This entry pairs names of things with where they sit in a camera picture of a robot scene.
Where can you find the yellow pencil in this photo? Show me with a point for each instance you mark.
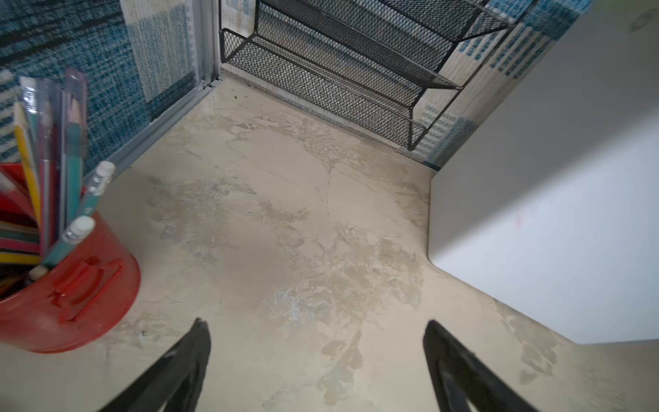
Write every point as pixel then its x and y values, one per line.
pixel 29 165

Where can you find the green pencil white eraser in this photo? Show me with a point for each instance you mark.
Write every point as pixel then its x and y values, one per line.
pixel 78 230

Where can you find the red pencil cup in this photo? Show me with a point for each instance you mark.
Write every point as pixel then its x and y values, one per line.
pixel 76 303

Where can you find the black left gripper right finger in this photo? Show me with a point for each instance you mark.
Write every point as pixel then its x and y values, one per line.
pixel 460 380

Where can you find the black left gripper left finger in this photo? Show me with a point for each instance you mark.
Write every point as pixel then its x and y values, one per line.
pixel 175 381

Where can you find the white bin with green liner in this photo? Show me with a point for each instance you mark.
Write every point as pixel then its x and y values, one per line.
pixel 551 206

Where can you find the black wire mesh shelf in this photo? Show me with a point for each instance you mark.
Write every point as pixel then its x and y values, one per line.
pixel 369 62

